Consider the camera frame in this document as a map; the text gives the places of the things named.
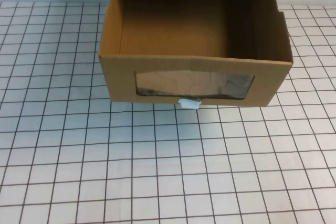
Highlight brown cardboard drawer with window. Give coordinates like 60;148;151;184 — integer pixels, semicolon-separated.
98;0;294;109

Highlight white plastic pull tab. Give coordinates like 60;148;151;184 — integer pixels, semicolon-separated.
177;98;202;110

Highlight white black-grid tablecloth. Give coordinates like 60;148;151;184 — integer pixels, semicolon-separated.
0;0;336;224

